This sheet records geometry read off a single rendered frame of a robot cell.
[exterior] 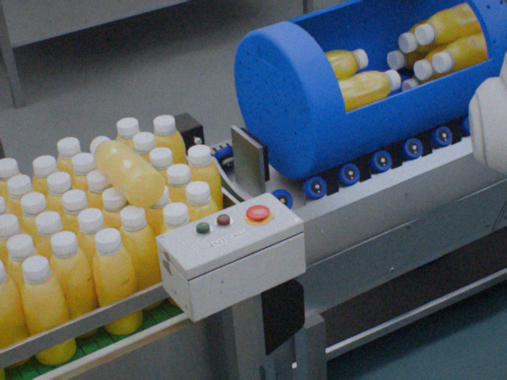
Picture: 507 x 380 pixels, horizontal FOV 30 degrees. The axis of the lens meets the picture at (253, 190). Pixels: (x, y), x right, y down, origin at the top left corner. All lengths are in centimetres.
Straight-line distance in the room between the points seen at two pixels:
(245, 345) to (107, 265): 26
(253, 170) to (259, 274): 37
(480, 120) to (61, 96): 313
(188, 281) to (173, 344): 23
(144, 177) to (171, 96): 271
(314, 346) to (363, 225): 31
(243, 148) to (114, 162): 31
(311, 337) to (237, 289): 57
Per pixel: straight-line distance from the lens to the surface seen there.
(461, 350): 282
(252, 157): 172
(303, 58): 163
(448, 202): 194
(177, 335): 156
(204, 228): 140
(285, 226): 140
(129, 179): 149
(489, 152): 139
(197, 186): 155
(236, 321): 149
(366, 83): 175
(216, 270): 137
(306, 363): 200
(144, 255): 152
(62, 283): 149
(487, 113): 138
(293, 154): 172
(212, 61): 447
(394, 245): 193
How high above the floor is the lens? 192
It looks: 33 degrees down
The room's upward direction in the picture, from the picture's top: 5 degrees counter-clockwise
